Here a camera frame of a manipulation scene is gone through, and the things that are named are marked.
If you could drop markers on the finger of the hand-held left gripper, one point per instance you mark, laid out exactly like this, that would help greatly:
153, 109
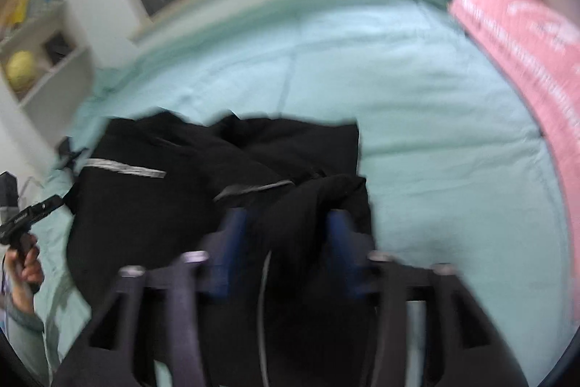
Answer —
47, 204

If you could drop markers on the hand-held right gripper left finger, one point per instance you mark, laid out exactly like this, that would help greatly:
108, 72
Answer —
229, 251

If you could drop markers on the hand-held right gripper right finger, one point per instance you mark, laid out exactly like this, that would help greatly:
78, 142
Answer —
342, 251

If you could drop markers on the black hooded jacket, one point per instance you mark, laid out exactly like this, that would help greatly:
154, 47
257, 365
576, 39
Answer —
158, 210

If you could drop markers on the person's left forearm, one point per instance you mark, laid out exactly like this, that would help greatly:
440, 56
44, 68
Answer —
22, 350

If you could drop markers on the person's left hand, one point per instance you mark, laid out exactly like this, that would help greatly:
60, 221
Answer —
29, 273

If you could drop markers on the white bookshelf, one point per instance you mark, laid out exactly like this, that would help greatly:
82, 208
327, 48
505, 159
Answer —
59, 87

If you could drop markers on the yellow plush toy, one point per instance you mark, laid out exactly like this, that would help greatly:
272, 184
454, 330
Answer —
21, 72

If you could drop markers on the black box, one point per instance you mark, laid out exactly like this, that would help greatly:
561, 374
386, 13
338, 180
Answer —
55, 48

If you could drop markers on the teal bed quilt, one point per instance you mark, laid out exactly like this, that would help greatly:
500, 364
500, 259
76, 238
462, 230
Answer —
408, 97

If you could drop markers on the pink pillow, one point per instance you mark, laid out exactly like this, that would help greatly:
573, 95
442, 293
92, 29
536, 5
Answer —
521, 51

